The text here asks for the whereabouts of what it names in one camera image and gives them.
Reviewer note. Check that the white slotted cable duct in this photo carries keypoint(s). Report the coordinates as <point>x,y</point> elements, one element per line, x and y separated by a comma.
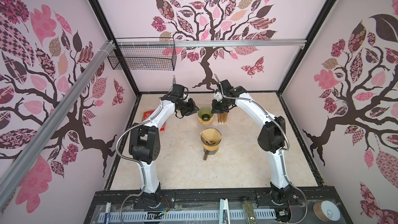
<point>210,216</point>

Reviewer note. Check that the smoked glass carafe wooden handle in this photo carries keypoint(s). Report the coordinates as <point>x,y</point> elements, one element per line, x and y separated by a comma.
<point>208,153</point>

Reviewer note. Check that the red gummy candy bag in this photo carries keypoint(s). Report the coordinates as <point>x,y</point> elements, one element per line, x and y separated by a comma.
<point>147,114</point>

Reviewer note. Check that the brown tape roll white disc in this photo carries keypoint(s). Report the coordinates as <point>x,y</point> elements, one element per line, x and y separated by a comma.
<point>327,211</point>

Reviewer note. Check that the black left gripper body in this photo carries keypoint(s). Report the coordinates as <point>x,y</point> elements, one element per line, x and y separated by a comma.
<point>185,106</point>

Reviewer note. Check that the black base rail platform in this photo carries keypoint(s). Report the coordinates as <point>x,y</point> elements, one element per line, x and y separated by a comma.
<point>297,210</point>

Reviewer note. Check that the green herb filled jar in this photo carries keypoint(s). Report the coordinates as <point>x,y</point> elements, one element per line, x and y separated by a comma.
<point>248,211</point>

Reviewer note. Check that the green glass dripper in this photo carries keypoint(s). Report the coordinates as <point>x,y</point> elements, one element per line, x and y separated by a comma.
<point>205,114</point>

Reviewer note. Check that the white centre bracket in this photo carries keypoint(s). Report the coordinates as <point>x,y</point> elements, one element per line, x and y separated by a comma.
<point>224,213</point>

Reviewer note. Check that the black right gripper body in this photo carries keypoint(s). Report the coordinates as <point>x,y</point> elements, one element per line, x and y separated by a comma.
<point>221,106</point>

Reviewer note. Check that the orange coffee filter box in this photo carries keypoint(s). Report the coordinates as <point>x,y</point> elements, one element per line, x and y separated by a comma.
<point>219,117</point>

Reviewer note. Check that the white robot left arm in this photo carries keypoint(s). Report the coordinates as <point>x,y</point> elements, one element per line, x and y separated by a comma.
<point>179,92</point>

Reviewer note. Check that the aluminium side rail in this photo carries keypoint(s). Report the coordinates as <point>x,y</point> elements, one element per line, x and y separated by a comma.
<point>19,168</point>

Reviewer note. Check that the black wire mesh basket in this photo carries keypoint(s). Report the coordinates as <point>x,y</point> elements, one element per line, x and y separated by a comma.
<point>144,53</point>

